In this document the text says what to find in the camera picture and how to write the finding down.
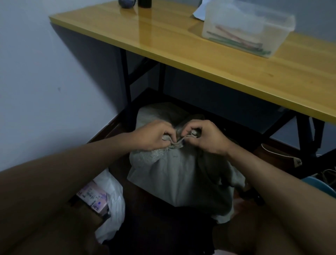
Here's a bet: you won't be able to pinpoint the person's right forearm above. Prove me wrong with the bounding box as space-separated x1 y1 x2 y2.
224 144 336 255

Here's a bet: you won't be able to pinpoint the person's left forearm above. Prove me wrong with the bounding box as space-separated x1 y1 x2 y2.
0 134 138 255

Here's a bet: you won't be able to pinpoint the cardboard boxes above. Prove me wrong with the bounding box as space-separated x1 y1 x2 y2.
76 181 110 216

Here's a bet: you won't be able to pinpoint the white tissue sheet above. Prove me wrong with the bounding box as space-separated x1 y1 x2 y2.
193 0 210 21

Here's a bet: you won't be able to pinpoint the person's right hand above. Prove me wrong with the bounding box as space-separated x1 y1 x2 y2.
181 119 234 157

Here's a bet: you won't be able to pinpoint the bundle of coloured strings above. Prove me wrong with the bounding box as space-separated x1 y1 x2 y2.
206 25 271 56

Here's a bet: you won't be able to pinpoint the person's left leg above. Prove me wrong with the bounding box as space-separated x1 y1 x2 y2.
10 202 110 255

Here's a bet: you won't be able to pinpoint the grey woven sack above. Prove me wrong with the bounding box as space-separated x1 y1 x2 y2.
127 102 246 224

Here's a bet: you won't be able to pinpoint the black shorts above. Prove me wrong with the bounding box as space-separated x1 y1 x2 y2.
105 194 218 255

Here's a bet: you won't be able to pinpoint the black metal desk leg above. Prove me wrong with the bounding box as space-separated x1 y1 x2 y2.
262 110 336 179
120 48 166 126

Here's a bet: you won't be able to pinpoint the blue plastic bucket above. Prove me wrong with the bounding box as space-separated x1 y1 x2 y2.
300 176 336 199

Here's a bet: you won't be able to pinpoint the person's right leg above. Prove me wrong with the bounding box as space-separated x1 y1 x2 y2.
212 199 308 255

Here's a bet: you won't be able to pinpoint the clear plastic box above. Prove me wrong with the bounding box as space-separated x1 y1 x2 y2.
201 0 296 58

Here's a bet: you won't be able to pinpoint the yellow wooden desk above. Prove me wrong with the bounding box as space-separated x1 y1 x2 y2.
49 0 336 124

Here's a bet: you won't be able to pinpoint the person's leg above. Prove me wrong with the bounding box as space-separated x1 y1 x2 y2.
10 202 110 255
212 199 308 255

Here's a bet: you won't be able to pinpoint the white bag with red print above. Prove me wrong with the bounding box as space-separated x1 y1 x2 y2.
93 168 126 245

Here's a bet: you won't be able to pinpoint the person's left hand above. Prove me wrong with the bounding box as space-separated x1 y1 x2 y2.
128 120 177 152

